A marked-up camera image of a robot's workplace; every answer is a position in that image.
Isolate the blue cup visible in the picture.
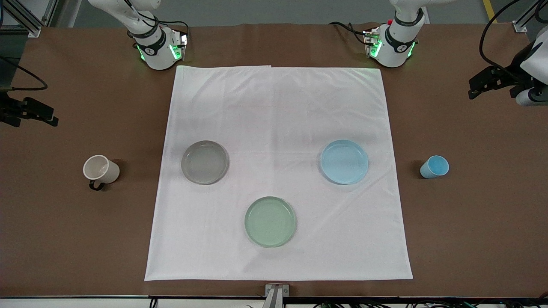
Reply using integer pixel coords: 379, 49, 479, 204
420, 155, 450, 179

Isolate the white mug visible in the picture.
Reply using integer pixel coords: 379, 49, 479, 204
83, 154, 121, 191

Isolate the blue plate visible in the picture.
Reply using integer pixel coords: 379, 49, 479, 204
320, 139, 369, 185

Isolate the gray plate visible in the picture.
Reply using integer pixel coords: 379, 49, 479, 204
181, 140, 229, 186

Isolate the green plate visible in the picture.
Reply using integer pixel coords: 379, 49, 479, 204
244, 196, 298, 248

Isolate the white cloth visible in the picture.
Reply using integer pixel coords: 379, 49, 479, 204
144, 65, 414, 282

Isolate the black cable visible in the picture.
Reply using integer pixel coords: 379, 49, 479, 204
0, 56, 48, 92
123, 0, 190, 43
479, 0, 548, 71
328, 21, 369, 46

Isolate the aluminium frame profile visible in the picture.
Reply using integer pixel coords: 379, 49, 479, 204
0, 0, 59, 39
512, 0, 548, 33

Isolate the metal table bracket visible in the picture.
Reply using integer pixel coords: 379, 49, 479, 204
262, 283, 290, 308

